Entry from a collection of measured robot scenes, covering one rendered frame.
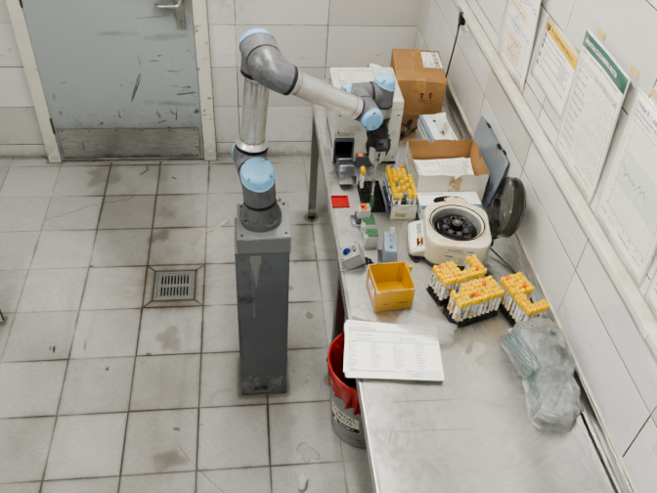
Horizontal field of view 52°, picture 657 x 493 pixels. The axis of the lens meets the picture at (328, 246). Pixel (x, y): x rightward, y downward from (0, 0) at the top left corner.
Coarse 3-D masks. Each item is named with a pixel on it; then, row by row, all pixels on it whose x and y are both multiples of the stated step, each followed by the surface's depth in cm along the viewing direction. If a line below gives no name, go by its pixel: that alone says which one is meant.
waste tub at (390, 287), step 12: (372, 264) 229; (384, 264) 230; (396, 264) 231; (372, 276) 233; (384, 276) 234; (396, 276) 235; (408, 276) 229; (372, 288) 225; (384, 288) 234; (396, 288) 235; (408, 288) 230; (372, 300) 227; (384, 300) 223; (396, 300) 224; (408, 300) 226
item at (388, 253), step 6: (384, 234) 241; (390, 234) 241; (384, 240) 239; (384, 246) 238; (390, 246) 237; (396, 246) 236; (378, 252) 247; (384, 252) 236; (390, 252) 236; (396, 252) 236; (378, 258) 245; (384, 258) 238; (390, 258) 237; (396, 258) 245
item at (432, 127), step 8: (424, 120) 305; (432, 120) 306; (440, 120) 300; (424, 128) 302; (432, 128) 301; (440, 128) 298; (448, 128) 301; (424, 136) 302; (432, 136) 296; (440, 136) 297; (448, 136) 297
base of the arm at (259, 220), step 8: (248, 208) 238; (256, 208) 236; (264, 208) 237; (272, 208) 239; (280, 208) 245; (240, 216) 245; (248, 216) 239; (256, 216) 238; (264, 216) 239; (272, 216) 241; (280, 216) 244; (248, 224) 241; (256, 224) 240; (264, 224) 240; (272, 224) 241
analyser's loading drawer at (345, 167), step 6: (336, 156) 285; (342, 156) 285; (348, 156) 285; (336, 162) 281; (342, 162) 279; (348, 162) 280; (342, 168) 276; (348, 168) 276; (342, 174) 275; (348, 174) 276; (354, 174) 276; (342, 180) 273; (348, 180) 273; (354, 180) 273
